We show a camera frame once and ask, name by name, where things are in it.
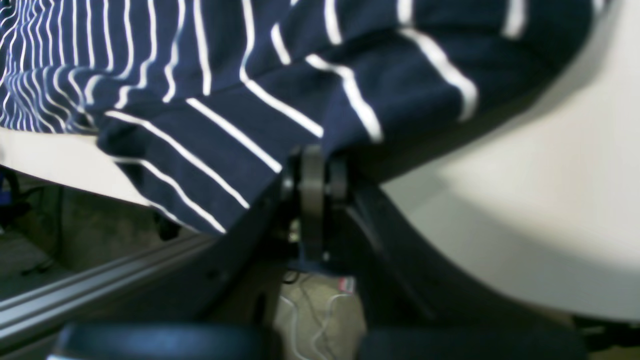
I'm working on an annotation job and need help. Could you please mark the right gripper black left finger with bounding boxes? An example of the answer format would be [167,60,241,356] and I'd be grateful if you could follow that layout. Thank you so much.
[50,145,326,360]

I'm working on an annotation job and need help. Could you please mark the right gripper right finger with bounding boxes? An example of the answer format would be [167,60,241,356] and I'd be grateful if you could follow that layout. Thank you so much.
[327,157,588,360]

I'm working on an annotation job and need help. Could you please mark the navy white striped t-shirt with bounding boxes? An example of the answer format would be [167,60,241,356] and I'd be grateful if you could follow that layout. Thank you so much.
[1,0,611,235]

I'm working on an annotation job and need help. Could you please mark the white cables in background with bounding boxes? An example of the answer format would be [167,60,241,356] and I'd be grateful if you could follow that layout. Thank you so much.
[277,272,366,360]

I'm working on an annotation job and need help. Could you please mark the grey aluminium frame rail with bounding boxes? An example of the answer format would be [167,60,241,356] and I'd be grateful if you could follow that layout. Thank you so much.
[0,235,213,354]

